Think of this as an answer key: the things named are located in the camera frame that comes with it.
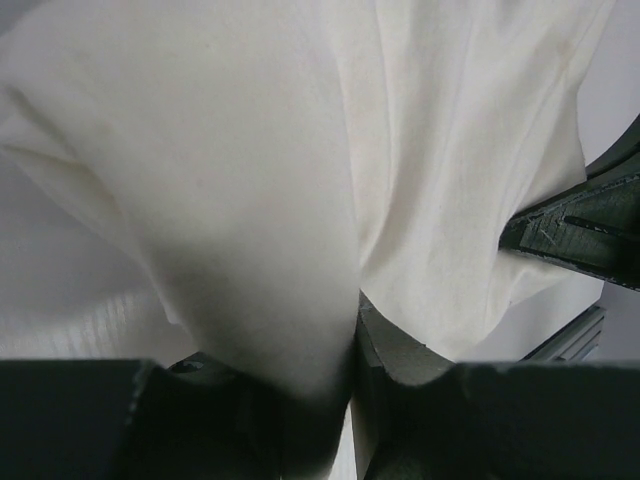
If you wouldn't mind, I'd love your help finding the cream white t shirt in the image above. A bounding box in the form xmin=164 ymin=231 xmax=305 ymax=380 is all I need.
xmin=1 ymin=1 xmax=614 ymax=479

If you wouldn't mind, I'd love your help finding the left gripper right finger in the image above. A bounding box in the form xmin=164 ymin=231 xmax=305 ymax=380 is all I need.
xmin=352 ymin=298 xmax=639 ymax=479

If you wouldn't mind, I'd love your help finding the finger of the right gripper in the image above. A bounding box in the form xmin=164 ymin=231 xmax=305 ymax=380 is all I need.
xmin=499 ymin=174 xmax=639 ymax=291
xmin=586 ymin=115 xmax=640 ymax=180

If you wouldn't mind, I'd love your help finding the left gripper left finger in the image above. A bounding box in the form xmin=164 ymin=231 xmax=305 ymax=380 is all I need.
xmin=1 ymin=355 xmax=350 ymax=479

